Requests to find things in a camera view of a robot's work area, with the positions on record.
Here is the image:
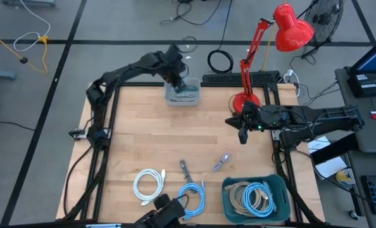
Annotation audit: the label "round printed disc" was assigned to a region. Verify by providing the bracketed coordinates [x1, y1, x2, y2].
[335, 168, 356, 187]

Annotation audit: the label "grey plastic bin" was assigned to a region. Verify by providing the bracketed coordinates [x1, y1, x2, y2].
[163, 77, 202, 107]

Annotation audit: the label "black perforated power strip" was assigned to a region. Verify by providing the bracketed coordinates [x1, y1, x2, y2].
[202, 70, 282, 85]

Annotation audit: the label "thick light blue cable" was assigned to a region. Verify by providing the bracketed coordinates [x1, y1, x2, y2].
[242, 181, 278, 219]

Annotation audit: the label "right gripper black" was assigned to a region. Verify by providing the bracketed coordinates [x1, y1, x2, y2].
[225, 101, 271, 145]

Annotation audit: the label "black tangled floor cables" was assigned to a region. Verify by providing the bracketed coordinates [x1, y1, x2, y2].
[160, 0, 222, 26]

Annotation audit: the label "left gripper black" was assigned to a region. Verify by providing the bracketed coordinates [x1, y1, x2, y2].
[162, 44, 189, 93]

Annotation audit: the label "black aluminium table frame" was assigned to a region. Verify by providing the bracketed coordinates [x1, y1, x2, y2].
[61, 71, 327, 228]

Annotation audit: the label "beige cable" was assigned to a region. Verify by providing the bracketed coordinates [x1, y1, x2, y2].
[223, 180, 271, 218]

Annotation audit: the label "yellow floor cable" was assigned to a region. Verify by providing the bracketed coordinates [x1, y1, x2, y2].
[0, 25, 49, 74]

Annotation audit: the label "thin light blue cable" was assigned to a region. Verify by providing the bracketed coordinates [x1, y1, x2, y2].
[177, 180, 206, 222]

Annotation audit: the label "black floor fan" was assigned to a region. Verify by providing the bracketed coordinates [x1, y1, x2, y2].
[297, 0, 346, 60]

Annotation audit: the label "dark grey desk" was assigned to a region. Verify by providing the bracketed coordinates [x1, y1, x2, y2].
[311, 132, 376, 228]

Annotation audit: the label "white paper sheet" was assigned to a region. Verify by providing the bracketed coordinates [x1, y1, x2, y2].
[314, 156, 349, 181]
[307, 136, 331, 155]

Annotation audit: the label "small black computer box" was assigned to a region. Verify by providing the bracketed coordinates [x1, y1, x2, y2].
[347, 73, 376, 99]

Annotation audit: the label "red desk lamp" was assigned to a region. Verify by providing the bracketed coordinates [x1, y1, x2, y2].
[232, 3, 316, 115]

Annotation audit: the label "white floor cable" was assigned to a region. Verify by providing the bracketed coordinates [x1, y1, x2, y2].
[13, 0, 52, 53]

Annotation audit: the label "grey side desk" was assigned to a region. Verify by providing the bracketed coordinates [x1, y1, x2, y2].
[334, 66, 376, 155]

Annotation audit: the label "silver metal bracket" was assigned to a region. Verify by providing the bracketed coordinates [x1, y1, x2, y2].
[85, 223, 122, 228]

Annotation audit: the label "white power plug cable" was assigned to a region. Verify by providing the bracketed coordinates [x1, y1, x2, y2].
[282, 68, 301, 98]

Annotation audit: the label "teal plastic bin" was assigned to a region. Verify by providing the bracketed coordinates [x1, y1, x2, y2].
[222, 174, 292, 224]

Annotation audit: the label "black coiled floor cable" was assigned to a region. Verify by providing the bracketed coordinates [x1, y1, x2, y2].
[206, 0, 235, 75]

